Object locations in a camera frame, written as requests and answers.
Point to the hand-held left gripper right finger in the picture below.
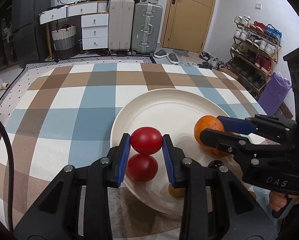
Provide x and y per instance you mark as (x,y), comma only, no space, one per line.
(168,160)

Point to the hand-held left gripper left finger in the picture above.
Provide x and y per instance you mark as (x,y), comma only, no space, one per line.
(124,155)

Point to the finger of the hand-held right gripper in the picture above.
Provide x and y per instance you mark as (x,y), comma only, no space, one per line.
(239,125)
(222,140)

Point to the orange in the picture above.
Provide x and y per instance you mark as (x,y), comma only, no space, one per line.
(207,126)

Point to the red tomato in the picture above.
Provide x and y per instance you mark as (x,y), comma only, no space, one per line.
(146,140)
(142,168)

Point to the dark purple plum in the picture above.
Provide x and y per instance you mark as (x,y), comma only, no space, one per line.
(214,164)

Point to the brown longan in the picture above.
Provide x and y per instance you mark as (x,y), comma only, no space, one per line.
(177,193)

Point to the cream round plate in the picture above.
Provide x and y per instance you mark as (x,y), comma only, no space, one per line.
(169,110)

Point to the person's right hand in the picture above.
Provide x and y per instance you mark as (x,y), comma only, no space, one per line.
(277,201)

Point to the purple bag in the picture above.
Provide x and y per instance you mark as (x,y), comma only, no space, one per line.
(274,95)

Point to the brown doormat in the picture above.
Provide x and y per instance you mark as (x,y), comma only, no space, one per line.
(285,111)

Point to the checked tablecloth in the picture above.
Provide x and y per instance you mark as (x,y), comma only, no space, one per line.
(64,120)

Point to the metal shoe rack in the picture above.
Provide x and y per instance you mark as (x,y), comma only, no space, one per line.
(254,55)

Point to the grey slipper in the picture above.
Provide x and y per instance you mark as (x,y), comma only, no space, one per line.
(174,58)
(160,53)

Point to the wooden door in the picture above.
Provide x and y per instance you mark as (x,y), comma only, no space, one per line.
(189,17)

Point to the white desk with drawers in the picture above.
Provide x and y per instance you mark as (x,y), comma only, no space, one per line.
(94,32)

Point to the wicker basket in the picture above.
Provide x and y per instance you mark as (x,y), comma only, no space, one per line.
(64,42)

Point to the beige suitcase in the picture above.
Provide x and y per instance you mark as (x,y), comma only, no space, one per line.
(120,27)

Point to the silver suitcase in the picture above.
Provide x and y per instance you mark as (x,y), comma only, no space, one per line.
(146,27)

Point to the beige slippers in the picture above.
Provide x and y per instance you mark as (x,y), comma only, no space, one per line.
(0,90)

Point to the dark grey refrigerator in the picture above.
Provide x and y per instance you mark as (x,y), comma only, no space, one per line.
(32,25)

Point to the white light switch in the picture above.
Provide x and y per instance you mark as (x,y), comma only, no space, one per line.
(258,5)

